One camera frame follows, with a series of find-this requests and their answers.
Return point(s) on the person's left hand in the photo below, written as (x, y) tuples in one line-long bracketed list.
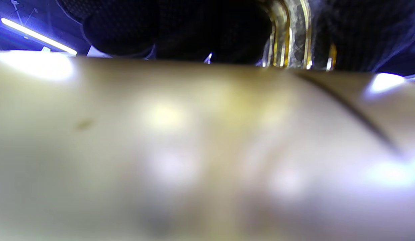
[(194, 26)]

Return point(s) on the yellow plastic pitcher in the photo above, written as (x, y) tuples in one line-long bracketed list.
[(194, 150)]

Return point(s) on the ceiling light strip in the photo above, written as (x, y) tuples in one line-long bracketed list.
[(36, 35)]

